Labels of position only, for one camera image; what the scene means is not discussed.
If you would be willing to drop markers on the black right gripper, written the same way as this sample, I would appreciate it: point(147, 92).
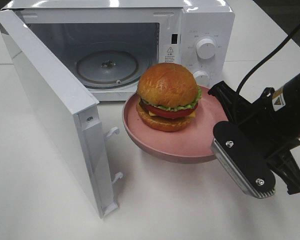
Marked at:
point(272, 122)

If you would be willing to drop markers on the pink round plate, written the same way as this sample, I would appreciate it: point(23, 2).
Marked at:
point(190, 145)

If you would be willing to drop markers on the toy hamburger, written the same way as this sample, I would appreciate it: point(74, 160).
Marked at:
point(168, 97)

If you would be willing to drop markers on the white microwave door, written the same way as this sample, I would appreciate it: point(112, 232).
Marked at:
point(66, 109)

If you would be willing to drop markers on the lower white microwave knob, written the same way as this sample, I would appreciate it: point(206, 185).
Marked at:
point(202, 78)

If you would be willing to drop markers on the white microwave knob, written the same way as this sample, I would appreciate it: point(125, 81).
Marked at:
point(206, 48)
point(202, 78)

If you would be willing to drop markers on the upper white microwave knob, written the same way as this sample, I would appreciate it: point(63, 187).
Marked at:
point(206, 48)

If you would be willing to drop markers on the white microwave oven body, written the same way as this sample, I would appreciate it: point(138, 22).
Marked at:
point(164, 31)

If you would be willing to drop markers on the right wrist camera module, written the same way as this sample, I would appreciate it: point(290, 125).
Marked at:
point(242, 161)

